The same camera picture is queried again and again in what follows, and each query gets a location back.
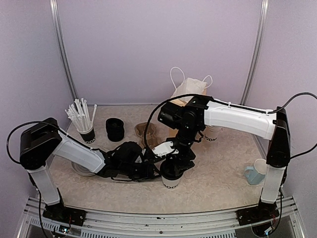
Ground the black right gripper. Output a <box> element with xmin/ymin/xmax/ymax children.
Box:
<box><xmin>166</xmin><ymin>124</ymin><xmax>200</xmax><ymax>176</ymax></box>

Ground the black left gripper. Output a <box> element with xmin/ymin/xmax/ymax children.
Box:
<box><xmin>120</xmin><ymin>161</ymin><xmax>162</xmax><ymax>182</ymax></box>

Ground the black coffee cup lid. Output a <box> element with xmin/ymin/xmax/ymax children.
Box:
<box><xmin>159</xmin><ymin>161</ymin><xmax>183</xmax><ymax>180</ymax></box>

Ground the white paper coffee cup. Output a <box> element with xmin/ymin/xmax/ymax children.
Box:
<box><xmin>161</xmin><ymin>171</ymin><xmax>184</xmax><ymax>189</ymax></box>

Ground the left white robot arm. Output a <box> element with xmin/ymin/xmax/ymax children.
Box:
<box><xmin>20</xmin><ymin>118</ymin><xmax>159</xmax><ymax>221</ymax></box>

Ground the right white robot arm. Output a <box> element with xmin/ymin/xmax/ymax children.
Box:
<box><xmin>152</xmin><ymin>94</ymin><xmax>291</xmax><ymax>220</ymax></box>

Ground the brown paper takeout bag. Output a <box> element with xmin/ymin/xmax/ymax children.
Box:
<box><xmin>168</xmin><ymin>66</ymin><xmax>213</xmax><ymax>139</ymax></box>

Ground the brown cardboard cup carrier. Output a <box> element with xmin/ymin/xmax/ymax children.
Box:
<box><xmin>134</xmin><ymin>122</ymin><xmax>159</xmax><ymax>149</ymax></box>

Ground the stack of black cup lids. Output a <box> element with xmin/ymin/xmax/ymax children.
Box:
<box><xmin>105</xmin><ymin>118</ymin><xmax>124</xmax><ymax>142</ymax></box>

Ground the stack of white paper cups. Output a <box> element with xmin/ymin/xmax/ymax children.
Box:
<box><xmin>203</xmin><ymin>126</ymin><xmax>223</xmax><ymax>147</ymax></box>

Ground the black cup holding straws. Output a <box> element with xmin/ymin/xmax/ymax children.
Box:
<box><xmin>79</xmin><ymin>126</ymin><xmax>96</xmax><ymax>144</ymax></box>

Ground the light blue mug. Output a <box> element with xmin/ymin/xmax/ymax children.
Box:
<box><xmin>244</xmin><ymin>159</ymin><xmax>266</xmax><ymax>185</ymax></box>

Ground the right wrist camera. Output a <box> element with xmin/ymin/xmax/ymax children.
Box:
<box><xmin>152</xmin><ymin>141</ymin><xmax>179</xmax><ymax>157</ymax></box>

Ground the aluminium front frame rail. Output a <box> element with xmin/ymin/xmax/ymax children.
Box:
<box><xmin>14</xmin><ymin>196</ymin><xmax>306</xmax><ymax>238</ymax></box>

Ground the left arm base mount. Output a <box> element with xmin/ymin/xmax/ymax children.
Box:
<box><xmin>43</xmin><ymin>198</ymin><xmax>86</xmax><ymax>227</ymax></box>

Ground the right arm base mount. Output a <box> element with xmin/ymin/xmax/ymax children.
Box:
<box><xmin>236</xmin><ymin>199</ymin><xmax>280</xmax><ymax>226</ymax></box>

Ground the right aluminium corner post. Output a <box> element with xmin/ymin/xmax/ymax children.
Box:
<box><xmin>240</xmin><ymin>0</ymin><xmax>269</xmax><ymax>105</ymax></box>

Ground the aluminium corner post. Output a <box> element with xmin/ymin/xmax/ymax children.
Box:
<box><xmin>240</xmin><ymin>0</ymin><xmax>269</xmax><ymax>105</ymax></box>
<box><xmin>50</xmin><ymin>0</ymin><xmax>78</xmax><ymax>100</ymax></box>

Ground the left aluminium corner post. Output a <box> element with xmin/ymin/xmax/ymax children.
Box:
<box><xmin>50</xmin><ymin>0</ymin><xmax>78</xmax><ymax>100</ymax></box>

